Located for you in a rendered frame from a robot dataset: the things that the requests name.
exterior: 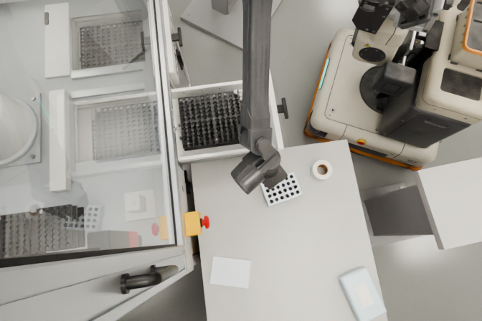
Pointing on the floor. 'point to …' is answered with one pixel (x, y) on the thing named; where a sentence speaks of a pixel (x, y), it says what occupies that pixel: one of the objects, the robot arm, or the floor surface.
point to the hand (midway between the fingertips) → (266, 174)
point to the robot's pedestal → (429, 206)
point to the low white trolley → (285, 239)
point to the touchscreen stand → (221, 3)
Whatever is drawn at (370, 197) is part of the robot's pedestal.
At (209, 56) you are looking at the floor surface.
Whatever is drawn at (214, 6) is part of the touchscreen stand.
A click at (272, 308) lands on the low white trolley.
